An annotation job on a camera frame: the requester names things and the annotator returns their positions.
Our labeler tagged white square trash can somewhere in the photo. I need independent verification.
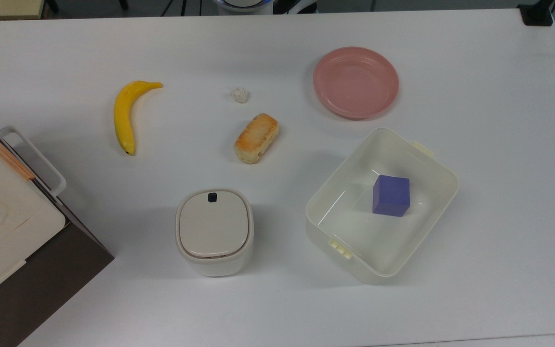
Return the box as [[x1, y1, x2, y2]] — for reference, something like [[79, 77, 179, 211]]
[[175, 187, 254, 278]]

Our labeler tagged white and blue robot base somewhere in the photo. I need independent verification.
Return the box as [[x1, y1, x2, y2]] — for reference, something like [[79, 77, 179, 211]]
[[212, 0, 317, 15]]

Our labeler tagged toasted bread roll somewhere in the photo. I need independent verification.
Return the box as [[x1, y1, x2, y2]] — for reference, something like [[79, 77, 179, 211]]
[[234, 113, 279, 164]]

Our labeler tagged white plastic storage container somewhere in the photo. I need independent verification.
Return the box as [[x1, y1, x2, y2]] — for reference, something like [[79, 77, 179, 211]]
[[305, 127, 460, 284]]

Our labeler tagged purple cube block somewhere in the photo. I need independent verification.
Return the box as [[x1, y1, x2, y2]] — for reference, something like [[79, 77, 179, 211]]
[[372, 174, 411, 217]]

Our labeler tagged pink plastic plate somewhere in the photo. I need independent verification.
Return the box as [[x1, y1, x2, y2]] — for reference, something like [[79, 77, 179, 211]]
[[313, 46, 400, 120]]

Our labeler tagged yellow banana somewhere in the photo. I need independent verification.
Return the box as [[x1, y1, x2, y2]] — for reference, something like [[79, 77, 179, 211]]
[[114, 80, 164, 156]]

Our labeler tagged white and brown oven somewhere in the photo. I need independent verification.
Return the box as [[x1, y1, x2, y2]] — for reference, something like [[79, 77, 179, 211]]
[[0, 107, 115, 347]]

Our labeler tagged wooden side table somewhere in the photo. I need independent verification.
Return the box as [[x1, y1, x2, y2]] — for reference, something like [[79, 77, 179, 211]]
[[0, 0, 48, 21]]

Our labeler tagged black table clamp mount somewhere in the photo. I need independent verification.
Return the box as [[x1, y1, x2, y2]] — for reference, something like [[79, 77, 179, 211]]
[[517, 0, 555, 27]]

